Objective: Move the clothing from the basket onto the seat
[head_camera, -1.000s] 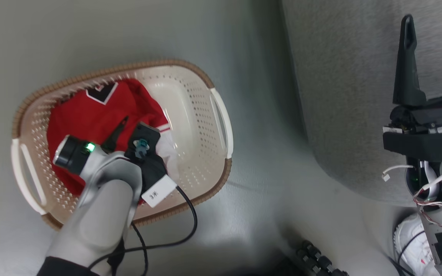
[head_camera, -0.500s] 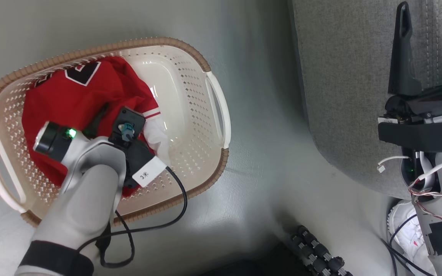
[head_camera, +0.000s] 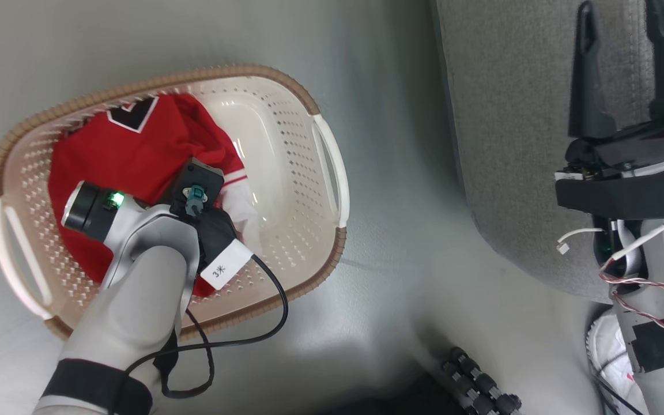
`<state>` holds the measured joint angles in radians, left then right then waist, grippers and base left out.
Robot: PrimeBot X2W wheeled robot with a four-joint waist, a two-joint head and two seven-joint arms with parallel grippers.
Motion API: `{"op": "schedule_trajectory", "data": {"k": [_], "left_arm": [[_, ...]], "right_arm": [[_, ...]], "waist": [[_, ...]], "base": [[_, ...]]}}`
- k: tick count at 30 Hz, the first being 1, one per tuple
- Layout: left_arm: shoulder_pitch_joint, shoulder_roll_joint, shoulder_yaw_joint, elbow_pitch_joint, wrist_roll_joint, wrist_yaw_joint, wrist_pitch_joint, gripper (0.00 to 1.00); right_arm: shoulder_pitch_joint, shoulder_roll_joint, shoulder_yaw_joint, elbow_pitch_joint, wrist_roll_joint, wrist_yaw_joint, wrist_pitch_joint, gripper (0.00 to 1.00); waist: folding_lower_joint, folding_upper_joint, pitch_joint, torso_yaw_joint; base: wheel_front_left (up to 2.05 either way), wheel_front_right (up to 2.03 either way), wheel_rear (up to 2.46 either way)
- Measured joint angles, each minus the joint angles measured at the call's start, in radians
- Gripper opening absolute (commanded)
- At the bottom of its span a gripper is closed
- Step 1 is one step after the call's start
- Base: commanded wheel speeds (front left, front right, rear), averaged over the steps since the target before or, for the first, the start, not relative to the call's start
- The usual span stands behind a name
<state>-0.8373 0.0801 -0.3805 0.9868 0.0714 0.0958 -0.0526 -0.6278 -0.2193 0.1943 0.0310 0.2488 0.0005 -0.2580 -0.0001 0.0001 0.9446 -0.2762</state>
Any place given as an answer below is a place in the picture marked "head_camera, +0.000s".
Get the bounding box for red sports jersey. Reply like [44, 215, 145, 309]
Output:
[48, 93, 263, 297]

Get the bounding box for white cable label tag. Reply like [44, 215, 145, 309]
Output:
[199, 239, 254, 292]

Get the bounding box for grey upholstered seat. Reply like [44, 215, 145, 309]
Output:
[431, 0, 664, 306]

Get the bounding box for red white twisted wires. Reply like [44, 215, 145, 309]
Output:
[599, 271, 664, 336]

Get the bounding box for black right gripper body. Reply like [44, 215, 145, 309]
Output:
[554, 112, 664, 221]

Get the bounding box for beige perforated laundry basket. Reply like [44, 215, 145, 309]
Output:
[0, 65, 350, 341]

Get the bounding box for thin black cable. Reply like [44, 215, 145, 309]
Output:
[161, 308, 216, 399]
[110, 254, 290, 415]

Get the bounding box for black ribbed base roller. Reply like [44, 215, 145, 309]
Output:
[440, 346, 523, 415]

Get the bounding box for white wire with plug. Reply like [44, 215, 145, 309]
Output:
[557, 227, 605, 255]

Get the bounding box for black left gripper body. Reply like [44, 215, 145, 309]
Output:
[195, 207, 240, 267]

